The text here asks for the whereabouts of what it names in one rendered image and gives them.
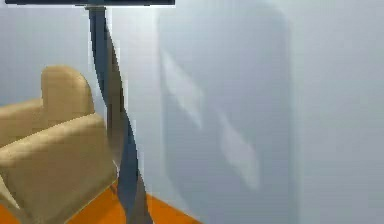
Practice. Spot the tan armchair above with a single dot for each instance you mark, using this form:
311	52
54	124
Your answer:
56	160

